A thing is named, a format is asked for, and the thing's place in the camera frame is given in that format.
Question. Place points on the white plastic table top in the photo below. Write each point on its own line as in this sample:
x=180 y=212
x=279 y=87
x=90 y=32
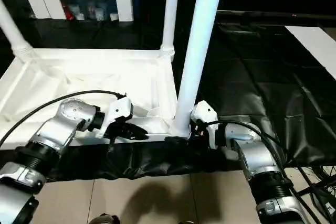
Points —
x=79 y=77

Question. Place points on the white plastic table leg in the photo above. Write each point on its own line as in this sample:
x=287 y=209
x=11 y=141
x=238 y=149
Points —
x=13 y=24
x=170 y=9
x=199 y=45

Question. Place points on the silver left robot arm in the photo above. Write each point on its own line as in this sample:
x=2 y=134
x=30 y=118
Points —
x=58 y=129

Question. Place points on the black work mat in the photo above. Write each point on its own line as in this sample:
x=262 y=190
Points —
x=262 y=93

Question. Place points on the dark left robot foot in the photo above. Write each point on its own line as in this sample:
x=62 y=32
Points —
x=102 y=219

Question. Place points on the red bottle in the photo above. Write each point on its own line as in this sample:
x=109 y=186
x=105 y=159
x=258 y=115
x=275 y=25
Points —
x=66 y=10

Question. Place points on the white flat board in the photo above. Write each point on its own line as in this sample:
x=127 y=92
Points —
x=317 y=43

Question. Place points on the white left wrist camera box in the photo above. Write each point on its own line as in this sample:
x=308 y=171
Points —
x=116 y=113

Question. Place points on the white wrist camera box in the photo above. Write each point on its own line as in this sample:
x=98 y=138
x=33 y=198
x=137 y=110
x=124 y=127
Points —
x=205 y=115
x=116 y=113

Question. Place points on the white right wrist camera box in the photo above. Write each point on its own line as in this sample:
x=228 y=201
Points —
x=205 y=115

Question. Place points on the black rail bar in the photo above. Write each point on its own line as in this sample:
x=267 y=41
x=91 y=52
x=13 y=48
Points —
x=273 y=17

